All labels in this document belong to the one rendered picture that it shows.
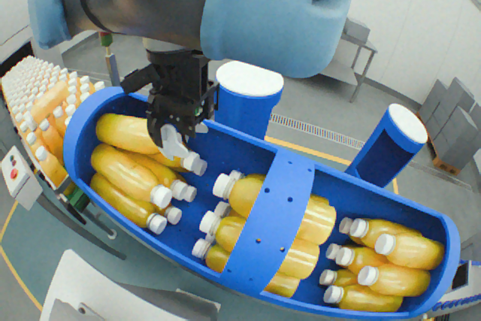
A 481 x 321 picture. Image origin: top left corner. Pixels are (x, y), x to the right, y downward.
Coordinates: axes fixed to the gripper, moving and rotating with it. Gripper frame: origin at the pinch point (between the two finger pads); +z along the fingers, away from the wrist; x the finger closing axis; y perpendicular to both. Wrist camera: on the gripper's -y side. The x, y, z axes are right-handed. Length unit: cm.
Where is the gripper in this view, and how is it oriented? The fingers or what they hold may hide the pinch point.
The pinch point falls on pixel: (175, 144)
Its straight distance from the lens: 40.0
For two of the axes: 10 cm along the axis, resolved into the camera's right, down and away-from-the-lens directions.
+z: -1.0, 6.8, 7.3
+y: 9.1, 3.5, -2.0
